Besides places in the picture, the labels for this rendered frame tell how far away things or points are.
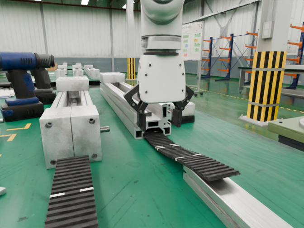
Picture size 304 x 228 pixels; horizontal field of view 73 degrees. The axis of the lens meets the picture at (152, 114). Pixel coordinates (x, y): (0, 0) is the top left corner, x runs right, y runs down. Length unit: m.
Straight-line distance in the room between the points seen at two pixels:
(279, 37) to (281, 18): 0.25
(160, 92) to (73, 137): 0.19
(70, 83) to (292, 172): 0.69
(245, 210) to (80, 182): 0.21
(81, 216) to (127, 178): 0.14
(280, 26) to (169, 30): 3.29
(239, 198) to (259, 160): 0.19
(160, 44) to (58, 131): 0.25
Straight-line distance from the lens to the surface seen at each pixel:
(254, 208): 0.28
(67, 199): 0.28
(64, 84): 0.80
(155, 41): 0.42
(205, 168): 0.32
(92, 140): 0.41
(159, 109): 0.54
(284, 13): 3.72
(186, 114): 0.65
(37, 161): 0.47
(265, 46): 3.81
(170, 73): 0.44
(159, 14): 0.36
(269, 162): 0.47
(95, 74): 2.32
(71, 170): 0.34
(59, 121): 0.40
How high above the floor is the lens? 0.97
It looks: 15 degrees down
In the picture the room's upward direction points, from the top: straight up
